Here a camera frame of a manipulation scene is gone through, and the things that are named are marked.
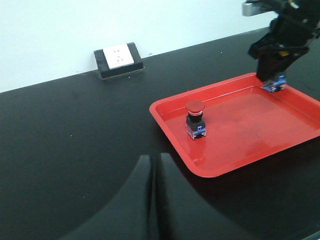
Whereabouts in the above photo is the white socket black housing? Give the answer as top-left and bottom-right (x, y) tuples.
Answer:
(93, 42), (145, 80)

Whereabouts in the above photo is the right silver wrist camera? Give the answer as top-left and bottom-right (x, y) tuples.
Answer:
(241, 0), (274, 17)

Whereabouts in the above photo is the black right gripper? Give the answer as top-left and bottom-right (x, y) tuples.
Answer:
(247, 0), (320, 82)

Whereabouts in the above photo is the red plastic tray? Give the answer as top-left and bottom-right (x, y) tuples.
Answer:
(149, 73), (320, 178)

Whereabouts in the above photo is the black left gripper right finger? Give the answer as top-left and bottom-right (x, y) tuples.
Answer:
(154, 152), (255, 240)

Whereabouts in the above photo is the yellow mushroom push button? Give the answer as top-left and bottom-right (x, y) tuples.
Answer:
(261, 51), (288, 93)

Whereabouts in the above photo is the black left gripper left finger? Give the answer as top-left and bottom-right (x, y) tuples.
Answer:
(60, 154), (160, 240)

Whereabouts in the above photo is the red mushroom push button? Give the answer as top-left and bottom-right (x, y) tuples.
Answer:
(185, 100), (207, 140)

